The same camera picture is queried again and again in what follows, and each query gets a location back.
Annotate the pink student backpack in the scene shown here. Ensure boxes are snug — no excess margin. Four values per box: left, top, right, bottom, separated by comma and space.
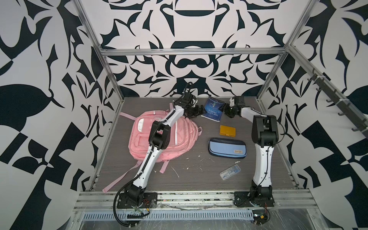
102, 103, 203, 193

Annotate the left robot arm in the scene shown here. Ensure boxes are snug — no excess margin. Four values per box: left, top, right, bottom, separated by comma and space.
125, 93, 204, 205

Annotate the grey hook rack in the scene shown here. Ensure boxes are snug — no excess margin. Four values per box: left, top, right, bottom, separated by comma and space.
308, 69, 368, 139

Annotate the blue pencil case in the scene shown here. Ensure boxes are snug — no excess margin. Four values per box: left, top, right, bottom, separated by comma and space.
208, 138, 247, 159

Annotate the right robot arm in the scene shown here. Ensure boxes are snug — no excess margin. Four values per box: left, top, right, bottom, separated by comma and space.
220, 96, 279, 207

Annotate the blue Little Prince book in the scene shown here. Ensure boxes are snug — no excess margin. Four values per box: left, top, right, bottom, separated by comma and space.
201, 97, 225, 122

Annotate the white vented cable duct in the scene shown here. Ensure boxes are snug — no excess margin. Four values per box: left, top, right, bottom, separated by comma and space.
80, 209, 254, 222

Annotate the small yellow notebook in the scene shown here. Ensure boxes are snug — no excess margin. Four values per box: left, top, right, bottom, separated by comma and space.
219, 125, 236, 138

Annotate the small green circuit board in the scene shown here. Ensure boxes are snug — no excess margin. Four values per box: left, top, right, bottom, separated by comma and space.
253, 210, 271, 226

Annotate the aluminium front rail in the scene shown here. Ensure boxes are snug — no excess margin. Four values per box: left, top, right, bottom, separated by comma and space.
72, 189, 319, 212

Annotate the aluminium frame crossbar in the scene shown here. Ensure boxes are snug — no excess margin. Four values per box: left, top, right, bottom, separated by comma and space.
100, 48, 286, 56

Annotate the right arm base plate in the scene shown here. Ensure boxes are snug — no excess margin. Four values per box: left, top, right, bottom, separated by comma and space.
233, 192, 275, 208

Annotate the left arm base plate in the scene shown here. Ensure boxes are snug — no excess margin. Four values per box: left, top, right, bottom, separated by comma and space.
116, 193, 158, 209

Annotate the clear plastic ruler box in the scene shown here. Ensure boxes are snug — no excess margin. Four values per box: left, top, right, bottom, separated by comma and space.
219, 164, 241, 180

